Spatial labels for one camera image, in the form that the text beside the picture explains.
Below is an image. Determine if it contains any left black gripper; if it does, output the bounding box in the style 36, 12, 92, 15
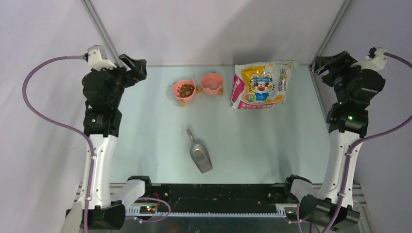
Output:
94, 54, 146, 107

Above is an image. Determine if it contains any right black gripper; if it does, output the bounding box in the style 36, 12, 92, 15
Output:
314, 51, 366, 103

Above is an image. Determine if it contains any cat food bag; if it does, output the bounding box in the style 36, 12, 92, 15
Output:
230, 60, 300, 109

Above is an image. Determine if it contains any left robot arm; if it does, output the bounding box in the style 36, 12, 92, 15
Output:
61, 53, 154, 233

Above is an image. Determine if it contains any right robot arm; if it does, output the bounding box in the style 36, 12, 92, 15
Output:
282, 48, 387, 232

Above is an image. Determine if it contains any metal food scoop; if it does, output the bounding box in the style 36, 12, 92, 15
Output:
186, 129, 213, 174

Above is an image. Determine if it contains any pink bowl with kibble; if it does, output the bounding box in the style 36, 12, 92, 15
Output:
172, 79, 198, 107

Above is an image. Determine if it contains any empty pink bowl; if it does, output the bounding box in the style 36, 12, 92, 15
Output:
200, 73, 223, 97

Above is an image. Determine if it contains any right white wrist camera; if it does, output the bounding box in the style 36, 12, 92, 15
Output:
350, 47, 387, 71

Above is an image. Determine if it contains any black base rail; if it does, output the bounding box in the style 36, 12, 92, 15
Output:
143, 183, 298, 216

